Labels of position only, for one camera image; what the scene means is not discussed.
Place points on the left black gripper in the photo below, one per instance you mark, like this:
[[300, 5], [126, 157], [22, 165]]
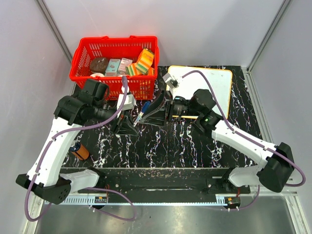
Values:
[[124, 126]]

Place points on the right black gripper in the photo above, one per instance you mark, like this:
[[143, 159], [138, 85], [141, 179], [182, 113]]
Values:
[[160, 109]]

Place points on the blue capped whiteboard marker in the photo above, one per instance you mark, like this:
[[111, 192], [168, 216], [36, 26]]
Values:
[[141, 113]]

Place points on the white whiteboard with orange frame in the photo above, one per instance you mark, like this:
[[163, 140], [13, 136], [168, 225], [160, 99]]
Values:
[[193, 78]]

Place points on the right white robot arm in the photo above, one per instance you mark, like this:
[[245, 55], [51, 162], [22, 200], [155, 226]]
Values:
[[274, 163]]

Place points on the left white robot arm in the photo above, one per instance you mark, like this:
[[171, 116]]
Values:
[[72, 112]]

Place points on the orange cylindrical bottle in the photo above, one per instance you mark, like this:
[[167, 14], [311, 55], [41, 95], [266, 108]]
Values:
[[79, 151]]

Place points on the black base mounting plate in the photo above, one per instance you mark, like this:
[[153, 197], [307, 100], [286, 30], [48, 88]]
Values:
[[163, 185]]

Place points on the orange juice carton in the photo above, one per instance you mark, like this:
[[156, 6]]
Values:
[[146, 58]]

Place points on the teal small box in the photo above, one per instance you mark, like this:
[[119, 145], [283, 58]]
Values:
[[112, 67]]

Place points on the white round cup lid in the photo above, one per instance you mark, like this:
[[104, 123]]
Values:
[[98, 75]]

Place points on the pink white small box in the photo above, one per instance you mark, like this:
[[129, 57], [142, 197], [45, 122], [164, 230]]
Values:
[[123, 64]]

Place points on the brown round bread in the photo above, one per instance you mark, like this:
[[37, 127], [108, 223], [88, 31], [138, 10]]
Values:
[[99, 65]]

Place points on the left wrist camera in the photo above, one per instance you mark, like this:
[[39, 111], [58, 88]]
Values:
[[129, 102]]

